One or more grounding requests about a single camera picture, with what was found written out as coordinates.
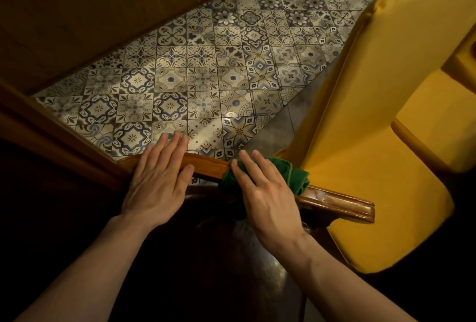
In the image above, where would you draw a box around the green cleaning cloth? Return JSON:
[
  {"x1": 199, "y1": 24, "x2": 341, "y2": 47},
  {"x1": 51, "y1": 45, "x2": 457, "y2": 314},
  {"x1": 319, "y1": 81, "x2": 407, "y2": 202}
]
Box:
[{"x1": 218, "y1": 157, "x2": 311, "y2": 222}]

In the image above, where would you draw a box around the dark wooden chair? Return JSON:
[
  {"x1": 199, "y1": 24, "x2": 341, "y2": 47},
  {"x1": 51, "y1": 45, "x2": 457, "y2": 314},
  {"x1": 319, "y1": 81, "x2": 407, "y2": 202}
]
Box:
[{"x1": 112, "y1": 152, "x2": 376, "y2": 322}]

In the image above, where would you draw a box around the person's right hand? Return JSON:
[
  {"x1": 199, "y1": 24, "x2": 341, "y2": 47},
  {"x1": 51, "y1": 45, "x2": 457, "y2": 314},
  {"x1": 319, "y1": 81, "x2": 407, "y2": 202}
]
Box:
[{"x1": 230, "y1": 149, "x2": 310, "y2": 256}]

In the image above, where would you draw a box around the wooden partition ledge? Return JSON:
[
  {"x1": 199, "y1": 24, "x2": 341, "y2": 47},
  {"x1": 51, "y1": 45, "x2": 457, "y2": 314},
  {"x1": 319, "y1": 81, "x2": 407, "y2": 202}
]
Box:
[{"x1": 0, "y1": 80, "x2": 129, "y2": 194}]

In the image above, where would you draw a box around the yellow upholstered armchair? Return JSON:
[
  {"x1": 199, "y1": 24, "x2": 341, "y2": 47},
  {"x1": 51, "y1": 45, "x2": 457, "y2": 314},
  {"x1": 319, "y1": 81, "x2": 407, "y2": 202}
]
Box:
[{"x1": 274, "y1": 0, "x2": 476, "y2": 275}]

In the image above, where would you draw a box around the person's right forearm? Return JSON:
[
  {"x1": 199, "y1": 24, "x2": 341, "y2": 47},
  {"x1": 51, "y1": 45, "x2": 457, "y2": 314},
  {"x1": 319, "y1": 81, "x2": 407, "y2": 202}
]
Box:
[{"x1": 278, "y1": 234, "x2": 419, "y2": 322}]

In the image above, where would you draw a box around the person's left forearm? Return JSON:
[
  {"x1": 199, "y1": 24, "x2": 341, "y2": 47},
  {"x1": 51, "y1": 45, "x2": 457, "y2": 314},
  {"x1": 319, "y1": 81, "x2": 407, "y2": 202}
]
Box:
[{"x1": 14, "y1": 214, "x2": 150, "y2": 322}]

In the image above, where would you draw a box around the person's left hand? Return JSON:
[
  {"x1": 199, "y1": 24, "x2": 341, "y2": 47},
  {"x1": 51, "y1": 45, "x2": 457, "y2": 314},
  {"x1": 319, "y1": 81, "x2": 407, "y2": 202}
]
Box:
[{"x1": 120, "y1": 131, "x2": 195, "y2": 232}]

